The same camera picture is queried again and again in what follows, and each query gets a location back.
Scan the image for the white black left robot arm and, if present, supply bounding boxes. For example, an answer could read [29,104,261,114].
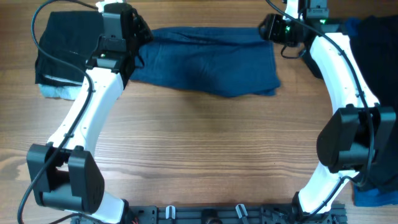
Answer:
[26,1,153,223]

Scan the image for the navy blue shorts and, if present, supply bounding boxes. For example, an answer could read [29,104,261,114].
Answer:
[131,27,281,97]

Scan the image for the folded light grey garment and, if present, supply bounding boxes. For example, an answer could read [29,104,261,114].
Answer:
[39,84,81,100]

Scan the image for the blue garment under pile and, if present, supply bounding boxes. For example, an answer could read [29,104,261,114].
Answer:
[346,16,397,207]

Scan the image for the folded dark green trousers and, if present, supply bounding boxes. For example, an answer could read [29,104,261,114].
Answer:
[35,11,104,86]

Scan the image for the black garment pile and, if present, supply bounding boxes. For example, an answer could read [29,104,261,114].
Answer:
[303,14,398,194]

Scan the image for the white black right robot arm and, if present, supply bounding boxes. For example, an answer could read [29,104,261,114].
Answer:
[259,1,396,222]

